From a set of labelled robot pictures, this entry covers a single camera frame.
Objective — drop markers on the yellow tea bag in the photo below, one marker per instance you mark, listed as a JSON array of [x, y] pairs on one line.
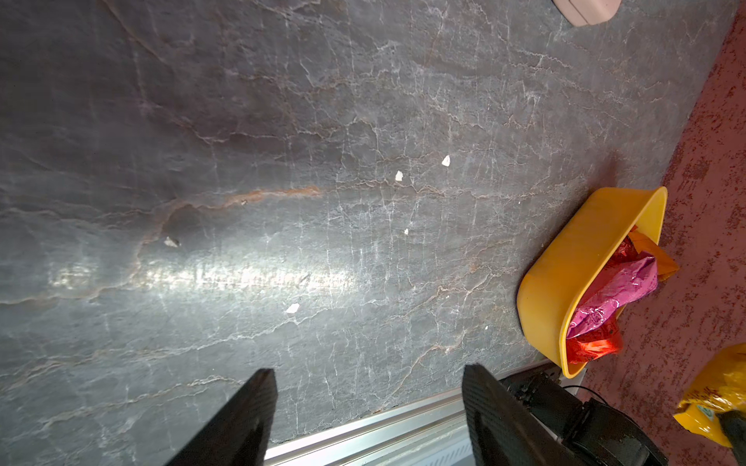
[[718, 389]]

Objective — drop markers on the pink eraser case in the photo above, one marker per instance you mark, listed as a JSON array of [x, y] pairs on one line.
[[588, 12]]

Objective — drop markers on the red tea bag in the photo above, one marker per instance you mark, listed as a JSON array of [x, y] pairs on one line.
[[606, 340]]

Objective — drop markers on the orange tea bag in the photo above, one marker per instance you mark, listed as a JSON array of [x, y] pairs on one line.
[[667, 267]]

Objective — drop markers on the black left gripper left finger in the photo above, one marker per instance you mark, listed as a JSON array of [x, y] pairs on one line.
[[238, 434]]

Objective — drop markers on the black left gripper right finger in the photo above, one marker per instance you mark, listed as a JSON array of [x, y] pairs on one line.
[[501, 430]]

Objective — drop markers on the yellow plastic storage box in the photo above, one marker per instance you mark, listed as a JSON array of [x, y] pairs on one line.
[[554, 285]]

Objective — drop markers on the magenta tea bag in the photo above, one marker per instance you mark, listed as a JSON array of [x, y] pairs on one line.
[[616, 286]]

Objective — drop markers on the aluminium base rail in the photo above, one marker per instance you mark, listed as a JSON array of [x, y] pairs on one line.
[[430, 431]]

